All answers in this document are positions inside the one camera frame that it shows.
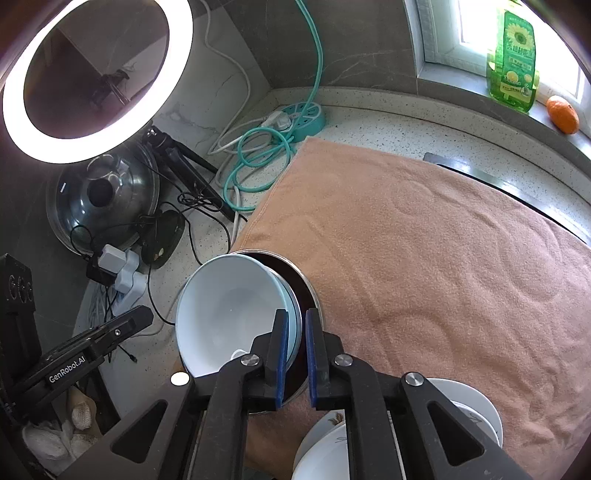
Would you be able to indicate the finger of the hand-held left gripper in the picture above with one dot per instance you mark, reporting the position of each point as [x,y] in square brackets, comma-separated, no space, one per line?
[127,327]

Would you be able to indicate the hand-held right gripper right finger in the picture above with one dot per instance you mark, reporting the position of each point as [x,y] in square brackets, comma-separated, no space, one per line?
[312,364]

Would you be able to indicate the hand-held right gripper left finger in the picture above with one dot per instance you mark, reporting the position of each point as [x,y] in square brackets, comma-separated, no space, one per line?
[282,364]

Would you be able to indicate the stainless steel bowl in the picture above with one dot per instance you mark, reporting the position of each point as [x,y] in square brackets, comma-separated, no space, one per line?
[307,295]

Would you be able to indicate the light blue bowl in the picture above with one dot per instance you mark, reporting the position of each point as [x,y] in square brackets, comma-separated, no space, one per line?
[217,300]

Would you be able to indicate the person's left hand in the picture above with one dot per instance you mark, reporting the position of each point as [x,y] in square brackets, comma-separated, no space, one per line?
[55,443]

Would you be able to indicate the white socket adapter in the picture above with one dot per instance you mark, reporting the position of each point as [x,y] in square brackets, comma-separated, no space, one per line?
[127,281]

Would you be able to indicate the white power adapter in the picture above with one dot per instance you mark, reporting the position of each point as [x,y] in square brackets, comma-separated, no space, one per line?
[113,258]

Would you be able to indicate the black oval device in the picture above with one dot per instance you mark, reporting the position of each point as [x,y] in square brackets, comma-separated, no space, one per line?
[161,240]

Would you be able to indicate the steel pot lid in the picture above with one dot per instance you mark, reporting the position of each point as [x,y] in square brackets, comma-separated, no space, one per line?
[92,203]

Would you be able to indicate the pink towel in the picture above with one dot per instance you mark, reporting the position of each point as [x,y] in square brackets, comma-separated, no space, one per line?
[438,277]

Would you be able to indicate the black tripod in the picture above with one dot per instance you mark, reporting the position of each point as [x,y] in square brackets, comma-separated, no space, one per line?
[184,161]

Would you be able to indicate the white plug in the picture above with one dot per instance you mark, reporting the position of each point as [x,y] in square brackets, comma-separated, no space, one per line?
[277,122]

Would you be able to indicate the teal round power strip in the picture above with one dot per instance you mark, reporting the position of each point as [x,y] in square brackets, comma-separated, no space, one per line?
[307,120]

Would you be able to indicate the steel sink rim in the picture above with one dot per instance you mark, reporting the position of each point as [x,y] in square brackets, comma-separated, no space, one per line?
[485,177]

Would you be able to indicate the orange tangerine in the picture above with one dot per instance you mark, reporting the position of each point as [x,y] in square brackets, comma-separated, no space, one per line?
[563,115]

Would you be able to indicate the green plastic bottle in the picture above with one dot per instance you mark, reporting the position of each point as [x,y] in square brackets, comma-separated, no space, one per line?
[512,69]

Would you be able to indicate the white window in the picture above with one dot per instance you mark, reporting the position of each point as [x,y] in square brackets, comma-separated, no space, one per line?
[443,27]

